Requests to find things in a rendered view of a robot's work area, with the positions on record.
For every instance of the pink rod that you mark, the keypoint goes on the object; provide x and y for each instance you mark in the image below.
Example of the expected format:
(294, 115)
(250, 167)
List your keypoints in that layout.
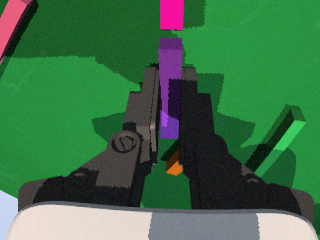
(10, 20)

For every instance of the magenta rod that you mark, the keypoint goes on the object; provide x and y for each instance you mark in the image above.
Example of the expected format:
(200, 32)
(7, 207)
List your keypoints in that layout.
(171, 14)

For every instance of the purple rod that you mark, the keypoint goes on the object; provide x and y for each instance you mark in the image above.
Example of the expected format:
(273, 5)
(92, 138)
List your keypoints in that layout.
(170, 69)

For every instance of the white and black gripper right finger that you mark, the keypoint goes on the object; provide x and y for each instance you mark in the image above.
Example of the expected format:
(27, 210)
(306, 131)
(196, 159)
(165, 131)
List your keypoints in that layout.
(221, 181)

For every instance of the green rod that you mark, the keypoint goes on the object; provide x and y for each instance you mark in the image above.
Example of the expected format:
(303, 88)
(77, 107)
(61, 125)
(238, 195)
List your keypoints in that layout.
(282, 137)

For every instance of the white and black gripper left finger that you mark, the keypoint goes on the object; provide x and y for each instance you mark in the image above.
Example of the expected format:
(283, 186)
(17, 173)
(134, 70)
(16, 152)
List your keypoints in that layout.
(109, 177)

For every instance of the orange rod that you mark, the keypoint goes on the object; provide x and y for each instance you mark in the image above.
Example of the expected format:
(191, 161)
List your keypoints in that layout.
(172, 165)

